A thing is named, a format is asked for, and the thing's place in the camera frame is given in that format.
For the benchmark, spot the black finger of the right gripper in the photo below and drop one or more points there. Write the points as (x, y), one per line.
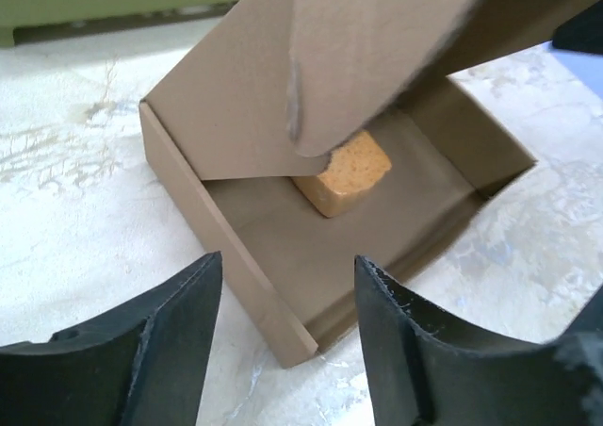
(583, 33)

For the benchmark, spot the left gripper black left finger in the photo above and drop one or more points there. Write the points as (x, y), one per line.
(142, 362)

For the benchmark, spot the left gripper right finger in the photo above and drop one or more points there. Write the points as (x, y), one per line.
(426, 366)

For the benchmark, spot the orange sponge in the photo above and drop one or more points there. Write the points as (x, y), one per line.
(354, 170)

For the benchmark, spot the brown cardboard paper box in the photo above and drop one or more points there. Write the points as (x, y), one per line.
(298, 134)

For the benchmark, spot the olive green plastic bin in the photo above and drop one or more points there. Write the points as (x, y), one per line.
(118, 2)

